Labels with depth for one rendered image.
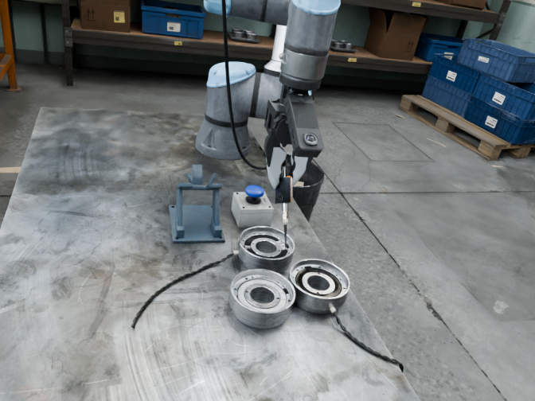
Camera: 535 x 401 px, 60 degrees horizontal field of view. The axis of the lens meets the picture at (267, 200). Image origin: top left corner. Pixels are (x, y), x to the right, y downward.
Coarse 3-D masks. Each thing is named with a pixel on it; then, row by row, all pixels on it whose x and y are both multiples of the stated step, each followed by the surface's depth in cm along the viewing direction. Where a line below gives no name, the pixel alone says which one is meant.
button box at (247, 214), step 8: (232, 200) 99; (240, 200) 96; (248, 200) 96; (256, 200) 96; (264, 200) 98; (232, 208) 99; (240, 208) 93; (248, 208) 94; (256, 208) 94; (264, 208) 95; (272, 208) 95; (240, 216) 94; (248, 216) 95; (256, 216) 95; (264, 216) 96; (240, 224) 95; (248, 224) 96; (256, 224) 96; (264, 224) 97
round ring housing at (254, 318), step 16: (240, 272) 77; (256, 272) 78; (272, 272) 78; (256, 288) 76; (272, 288) 76; (288, 288) 77; (240, 304) 70; (256, 304) 73; (272, 304) 73; (288, 304) 74; (240, 320) 73; (256, 320) 70; (272, 320) 71
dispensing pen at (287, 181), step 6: (282, 180) 85; (288, 180) 85; (282, 186) 84; (288, 186) 85; (276, 192) 87; (282, 192) 84; (288, 192) 85; (276, 198) 87; (282, 198) 84; (288, 198) 85; (282, 204) 86; (282, 210) 86; (288, 210) 86; (282, 216) 86
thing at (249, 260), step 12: (252, 228) 89; (264, 228) 90; (276, 228) 90; (240, 240) 85; (264, 240) 88; (288, 240) 88; (240, 252) 84; (264, 252) 89; (276, 252) 85; (288, 252) 86; (252, 264) 82; (264, 264) 82; (276, 264) 82; (288, 264) 85
